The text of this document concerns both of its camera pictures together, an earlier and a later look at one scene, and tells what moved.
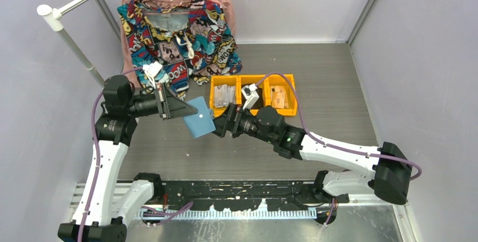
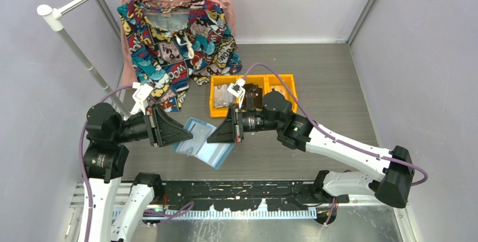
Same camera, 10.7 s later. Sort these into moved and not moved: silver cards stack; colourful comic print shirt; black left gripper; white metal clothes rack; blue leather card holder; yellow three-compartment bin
Moved: blue leather card holder; black left gripper
Not moved: white metal clothes rack; yellow three-compartment bin; silver cards stack; colourful comic print shirt
